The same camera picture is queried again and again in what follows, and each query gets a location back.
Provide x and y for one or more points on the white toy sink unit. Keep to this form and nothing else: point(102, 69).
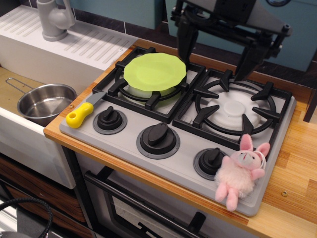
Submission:
point(77, 60)

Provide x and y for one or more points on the white burner disc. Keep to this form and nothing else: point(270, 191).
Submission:
point(232, 106)
point(138, 95)

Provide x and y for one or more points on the black right stove knob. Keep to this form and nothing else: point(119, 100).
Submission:
point(207, 162)

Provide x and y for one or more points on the green plastic plate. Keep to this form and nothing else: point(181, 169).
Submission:
point(155, 72)

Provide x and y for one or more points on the black middle stove knob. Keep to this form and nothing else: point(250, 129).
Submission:
point(158, 141)

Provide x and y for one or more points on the black burner grate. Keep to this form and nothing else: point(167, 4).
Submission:
point(153, 109)
point(276, 107)

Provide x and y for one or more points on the black left burner grate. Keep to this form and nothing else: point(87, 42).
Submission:
point(153, 109)

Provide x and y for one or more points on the black right burner grate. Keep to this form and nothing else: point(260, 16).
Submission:
point(276, 107)

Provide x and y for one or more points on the grey toy faucet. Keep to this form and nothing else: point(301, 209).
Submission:
point(55, 21)

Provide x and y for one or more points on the toy oven door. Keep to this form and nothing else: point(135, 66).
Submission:
point(137, 210)

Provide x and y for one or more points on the pink stuffed rabbit toy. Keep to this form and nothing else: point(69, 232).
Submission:
point(236, 177)

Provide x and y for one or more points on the white right burner disc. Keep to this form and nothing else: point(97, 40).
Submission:
point(232, 106)

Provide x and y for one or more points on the black left stove knob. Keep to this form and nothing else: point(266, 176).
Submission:
point(110, 121)

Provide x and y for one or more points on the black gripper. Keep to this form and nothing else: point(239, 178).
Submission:
point(244, 22)

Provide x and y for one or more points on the stainless steel pot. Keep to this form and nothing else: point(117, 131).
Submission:
point(44, 103)

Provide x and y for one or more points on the black oven door handle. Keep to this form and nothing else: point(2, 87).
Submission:
point(113, 190)

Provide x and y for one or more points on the white left burner disc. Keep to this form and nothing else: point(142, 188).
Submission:
point(138, 95)

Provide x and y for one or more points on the yellow handled toy knife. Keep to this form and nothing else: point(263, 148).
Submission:
point(75, 118)

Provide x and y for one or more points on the grey toy stove top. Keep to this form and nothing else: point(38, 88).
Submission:
point(179, 167)

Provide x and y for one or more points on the black stove knob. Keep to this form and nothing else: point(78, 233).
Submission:
point(110, 121)
point(158, 141)
point(207, 162)

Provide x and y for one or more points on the wooden drawer front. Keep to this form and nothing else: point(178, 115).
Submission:
point(19, 181)

